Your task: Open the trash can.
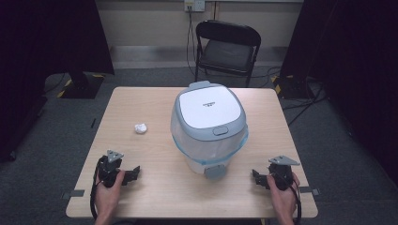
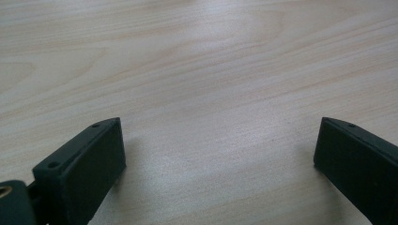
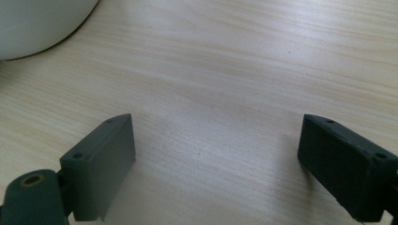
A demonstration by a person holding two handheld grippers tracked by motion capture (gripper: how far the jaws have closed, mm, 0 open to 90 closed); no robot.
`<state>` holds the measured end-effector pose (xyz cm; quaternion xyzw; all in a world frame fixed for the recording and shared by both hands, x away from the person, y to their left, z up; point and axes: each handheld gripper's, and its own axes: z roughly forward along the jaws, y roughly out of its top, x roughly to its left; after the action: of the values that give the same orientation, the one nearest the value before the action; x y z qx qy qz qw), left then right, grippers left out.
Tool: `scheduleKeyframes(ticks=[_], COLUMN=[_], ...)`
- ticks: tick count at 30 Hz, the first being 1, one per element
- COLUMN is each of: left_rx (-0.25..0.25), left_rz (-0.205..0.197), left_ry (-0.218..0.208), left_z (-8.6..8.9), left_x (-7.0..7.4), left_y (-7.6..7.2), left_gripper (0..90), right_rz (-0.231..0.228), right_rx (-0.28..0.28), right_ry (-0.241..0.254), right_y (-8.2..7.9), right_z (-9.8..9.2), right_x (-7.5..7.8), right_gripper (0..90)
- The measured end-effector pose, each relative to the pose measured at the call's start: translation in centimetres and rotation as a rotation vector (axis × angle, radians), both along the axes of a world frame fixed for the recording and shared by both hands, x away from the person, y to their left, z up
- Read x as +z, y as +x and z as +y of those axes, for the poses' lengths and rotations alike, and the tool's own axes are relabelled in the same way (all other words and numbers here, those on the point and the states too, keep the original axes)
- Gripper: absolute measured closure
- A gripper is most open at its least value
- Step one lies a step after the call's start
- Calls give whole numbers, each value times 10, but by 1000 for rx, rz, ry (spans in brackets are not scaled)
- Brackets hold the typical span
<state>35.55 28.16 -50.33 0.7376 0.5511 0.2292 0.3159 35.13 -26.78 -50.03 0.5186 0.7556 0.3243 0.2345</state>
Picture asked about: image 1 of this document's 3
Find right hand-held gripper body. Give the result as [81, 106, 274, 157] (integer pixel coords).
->
[268, 155, 301, 192]

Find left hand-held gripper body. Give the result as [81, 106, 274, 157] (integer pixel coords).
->
[97, 149, 125, 188]

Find white grey-lidded trash can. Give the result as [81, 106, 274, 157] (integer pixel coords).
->
[170, 80, 250, 181]

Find person's left hand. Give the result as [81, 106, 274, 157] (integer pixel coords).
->
[94, 169, 127, 217]

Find person's right hand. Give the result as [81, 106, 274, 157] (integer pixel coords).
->
[266, 172, 301, 218]

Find grey tape strip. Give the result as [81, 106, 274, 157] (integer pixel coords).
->
[298, 186, 321, 197]
[61, 188, 86, 201]

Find black stand base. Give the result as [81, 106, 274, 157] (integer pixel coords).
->
[270, 74, 314, 100]
[56, 71, 106, 100]

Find black folding chair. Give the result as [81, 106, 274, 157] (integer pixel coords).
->
[193, 19, 263, 88]

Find black curtain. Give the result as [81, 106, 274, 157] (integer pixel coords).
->
[279, 0, 398, 187]
[0, 0, 115, 163]

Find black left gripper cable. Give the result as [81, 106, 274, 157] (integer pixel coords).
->
[89, 157, 106, 220]

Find black floor cables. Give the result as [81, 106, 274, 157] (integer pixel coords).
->
[281, 76, 329, 127]

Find black power cable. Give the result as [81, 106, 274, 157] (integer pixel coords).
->
[185, 5, 203, 78]

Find white wall socket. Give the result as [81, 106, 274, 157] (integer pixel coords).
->
[183, 0, 207, 13]

